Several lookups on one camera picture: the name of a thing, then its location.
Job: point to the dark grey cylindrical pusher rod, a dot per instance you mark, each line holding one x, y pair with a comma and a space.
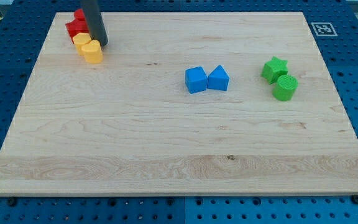
94, 21

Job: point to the yellow heart block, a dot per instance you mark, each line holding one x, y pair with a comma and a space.
92, 52

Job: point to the yellow hexagon block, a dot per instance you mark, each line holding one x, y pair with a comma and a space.
79, 40

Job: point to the red star block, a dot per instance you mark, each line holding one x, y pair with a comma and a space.
76, 26

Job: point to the red cylinder block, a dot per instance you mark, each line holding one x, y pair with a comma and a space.
79, 15

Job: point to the blue cube block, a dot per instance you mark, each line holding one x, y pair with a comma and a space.
196, 79

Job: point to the blue triangle block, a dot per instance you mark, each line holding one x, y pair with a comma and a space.
218, 79

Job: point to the light wooden board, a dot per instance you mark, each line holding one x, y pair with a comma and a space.
129, 127

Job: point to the green star block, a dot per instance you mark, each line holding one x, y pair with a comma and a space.
273, 69

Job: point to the green cylinder block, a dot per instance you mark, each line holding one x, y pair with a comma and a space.
285, 87

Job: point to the white fiducial marker tag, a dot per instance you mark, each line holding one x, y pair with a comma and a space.
324, 29

